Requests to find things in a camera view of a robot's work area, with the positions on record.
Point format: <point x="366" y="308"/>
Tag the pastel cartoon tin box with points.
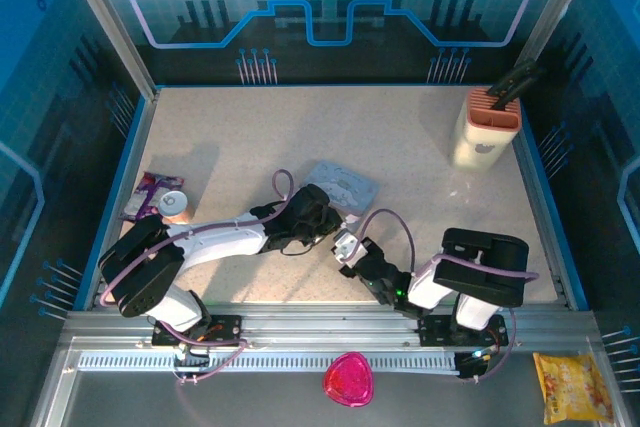
<point x="345" y="187"/>

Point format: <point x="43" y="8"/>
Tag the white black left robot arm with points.
<point x="215" y="242"/>

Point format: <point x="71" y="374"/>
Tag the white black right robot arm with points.
<point x="480" y="267"/>

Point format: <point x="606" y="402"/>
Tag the pink translucent bowl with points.
<point x="348" y="381"/>

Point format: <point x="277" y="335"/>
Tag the pink can white lid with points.
<point x="173" y="204"/>

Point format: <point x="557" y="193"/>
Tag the purple snack packet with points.
<point x="147" y="189"/>

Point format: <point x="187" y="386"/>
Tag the cream pink knife block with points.
<point x="480" y="142"/>

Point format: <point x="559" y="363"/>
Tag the yellow snack bag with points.
<point x="575" y="389"/>

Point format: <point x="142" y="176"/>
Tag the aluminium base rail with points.
<point x="325" y="319"/>

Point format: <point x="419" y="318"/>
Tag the aluminium frame post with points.
<point x="555" y="2"/>
<point x="107" y="22"/>

